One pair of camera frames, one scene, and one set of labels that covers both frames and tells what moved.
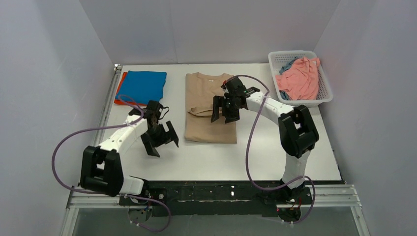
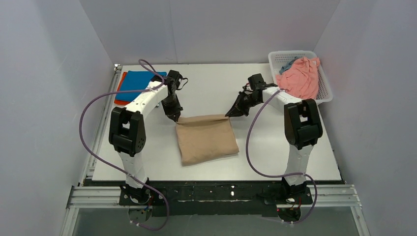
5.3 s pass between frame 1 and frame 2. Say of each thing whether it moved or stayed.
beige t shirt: moved
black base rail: stayed
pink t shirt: stayed
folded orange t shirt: stayed
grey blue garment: stayed
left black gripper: moved
